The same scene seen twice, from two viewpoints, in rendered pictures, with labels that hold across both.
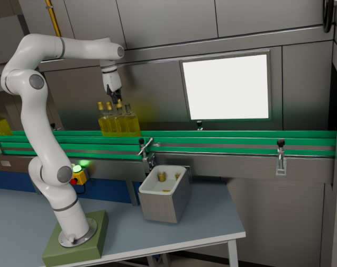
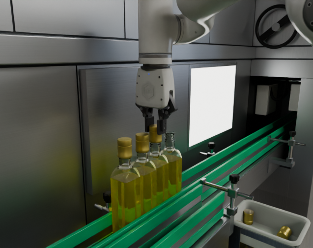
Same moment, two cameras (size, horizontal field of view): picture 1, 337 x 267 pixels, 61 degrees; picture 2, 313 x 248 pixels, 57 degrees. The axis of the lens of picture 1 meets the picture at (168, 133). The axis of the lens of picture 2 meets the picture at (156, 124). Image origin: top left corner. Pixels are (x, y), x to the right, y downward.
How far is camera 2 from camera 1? 1.65 m
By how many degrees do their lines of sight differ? 72
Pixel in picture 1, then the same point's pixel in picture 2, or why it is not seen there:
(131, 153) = (213, 213)
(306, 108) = (240, 115)
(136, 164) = (224, 228)
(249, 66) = (228, 76)
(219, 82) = (212, 93)
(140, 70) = not seen: hidden behind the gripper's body
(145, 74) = not seen: hidden behind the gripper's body
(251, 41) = (229, 51)
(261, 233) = not seen: outside the picture
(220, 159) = (248, 176)
